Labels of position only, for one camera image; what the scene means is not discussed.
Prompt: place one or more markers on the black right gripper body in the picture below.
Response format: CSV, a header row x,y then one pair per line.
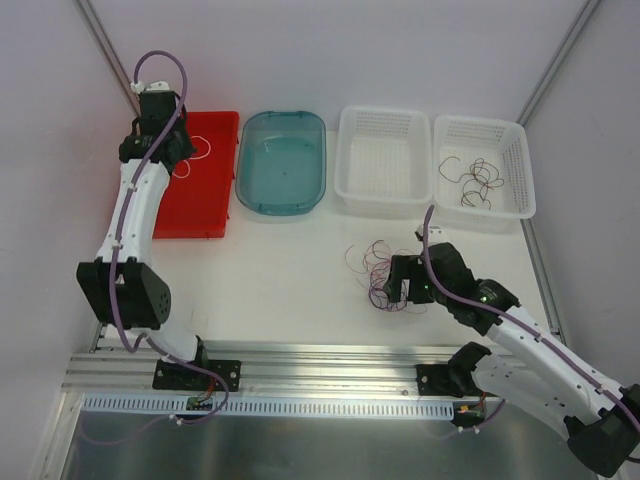
x,y
407,279

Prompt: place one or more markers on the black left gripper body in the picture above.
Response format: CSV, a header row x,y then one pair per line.
x,y
179,147

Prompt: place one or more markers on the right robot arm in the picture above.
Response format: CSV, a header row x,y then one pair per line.
x,y
596,416

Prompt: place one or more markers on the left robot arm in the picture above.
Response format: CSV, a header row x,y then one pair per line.
x,y
120,285

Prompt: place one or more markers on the red plastic tray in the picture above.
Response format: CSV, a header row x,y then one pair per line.
x,y
195,204

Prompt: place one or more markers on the teal transparent plastic bin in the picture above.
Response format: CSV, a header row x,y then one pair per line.
x,y
282,163

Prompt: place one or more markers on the white perforated basket left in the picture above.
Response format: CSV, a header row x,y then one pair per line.
x,y
383,162

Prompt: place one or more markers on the white perforated basket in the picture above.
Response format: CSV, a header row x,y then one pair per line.
x,y
383,162
482,173

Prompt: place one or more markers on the white perforated basket right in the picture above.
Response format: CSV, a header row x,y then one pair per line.
x,y
482,173

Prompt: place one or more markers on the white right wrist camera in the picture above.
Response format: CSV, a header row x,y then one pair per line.
x,y
436,235

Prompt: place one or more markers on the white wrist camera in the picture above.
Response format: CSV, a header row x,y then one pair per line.
x,y
436,235
158,86

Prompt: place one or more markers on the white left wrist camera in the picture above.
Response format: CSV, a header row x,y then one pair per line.
x,y
158,86

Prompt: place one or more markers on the aluminium mounting rail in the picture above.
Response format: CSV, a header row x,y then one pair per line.
x,y
270,369

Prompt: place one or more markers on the left aluminium frame post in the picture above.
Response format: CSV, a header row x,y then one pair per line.
x,y
100,36

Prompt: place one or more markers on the aluminium frame post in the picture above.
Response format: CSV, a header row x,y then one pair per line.
x,y
100,36
560,57

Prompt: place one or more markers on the white slotted cable duct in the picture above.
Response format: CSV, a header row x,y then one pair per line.
x,y
272,407

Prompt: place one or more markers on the right aluminium frame post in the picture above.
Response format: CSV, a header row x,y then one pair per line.
x,y
560,57

